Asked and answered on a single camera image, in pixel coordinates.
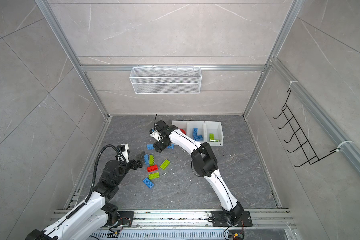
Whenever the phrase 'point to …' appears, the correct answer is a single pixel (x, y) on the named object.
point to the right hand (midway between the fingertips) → (160, 144)
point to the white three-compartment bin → (209, 131)
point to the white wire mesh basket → (165, 80)
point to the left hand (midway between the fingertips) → (135, 148)
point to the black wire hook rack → (305, 146)
